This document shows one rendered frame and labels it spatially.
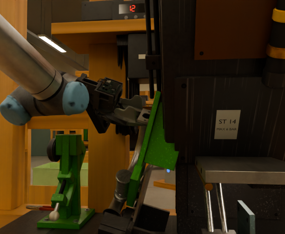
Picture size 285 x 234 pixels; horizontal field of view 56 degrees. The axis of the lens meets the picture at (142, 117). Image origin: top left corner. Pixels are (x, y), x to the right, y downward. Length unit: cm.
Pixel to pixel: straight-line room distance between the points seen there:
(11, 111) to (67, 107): 15
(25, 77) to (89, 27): 42
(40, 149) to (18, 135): 1070
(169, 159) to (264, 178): 23
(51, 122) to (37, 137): 1075
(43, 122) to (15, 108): 49
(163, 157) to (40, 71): 31
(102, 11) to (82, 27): 10
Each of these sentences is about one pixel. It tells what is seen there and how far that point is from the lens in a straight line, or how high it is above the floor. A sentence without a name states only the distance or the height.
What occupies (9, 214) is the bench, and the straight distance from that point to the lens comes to 114.
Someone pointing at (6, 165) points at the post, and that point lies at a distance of 116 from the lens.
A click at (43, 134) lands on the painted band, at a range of 1178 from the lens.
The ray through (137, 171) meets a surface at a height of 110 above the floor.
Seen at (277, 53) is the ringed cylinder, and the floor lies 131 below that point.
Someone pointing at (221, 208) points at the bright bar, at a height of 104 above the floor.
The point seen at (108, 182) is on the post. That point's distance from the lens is 101.
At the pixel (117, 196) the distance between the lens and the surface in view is 65.
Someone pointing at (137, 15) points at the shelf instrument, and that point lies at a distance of 95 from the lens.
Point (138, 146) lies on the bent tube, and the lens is 78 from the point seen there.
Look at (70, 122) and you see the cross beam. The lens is 113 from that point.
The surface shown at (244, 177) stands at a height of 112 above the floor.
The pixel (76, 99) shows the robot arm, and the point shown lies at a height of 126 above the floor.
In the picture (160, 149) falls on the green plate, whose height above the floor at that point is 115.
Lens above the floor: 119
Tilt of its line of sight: 2 degrees up
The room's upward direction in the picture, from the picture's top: straight up
